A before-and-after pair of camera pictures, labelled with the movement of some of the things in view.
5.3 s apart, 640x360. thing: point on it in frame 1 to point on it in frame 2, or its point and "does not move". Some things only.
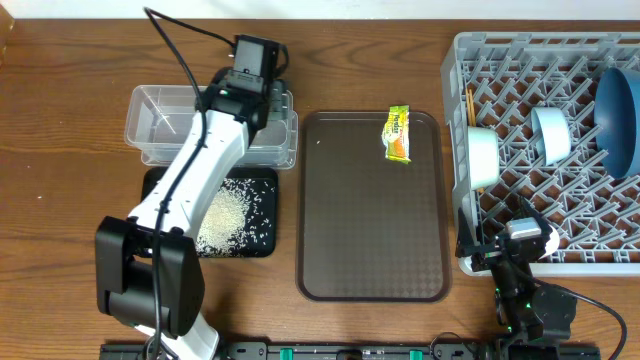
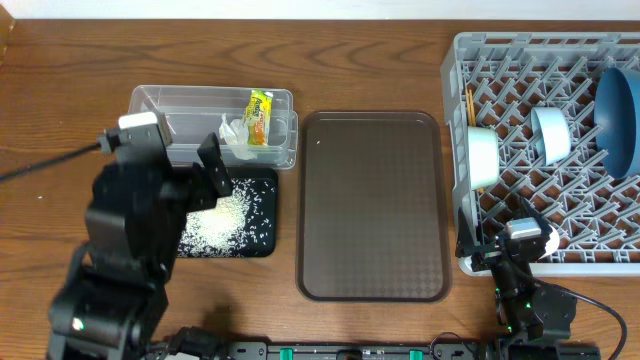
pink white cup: [552, 243] does not move
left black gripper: [281, 88] to [202, 195]
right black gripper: [486, 255] does not move
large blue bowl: [617, 122] does not move
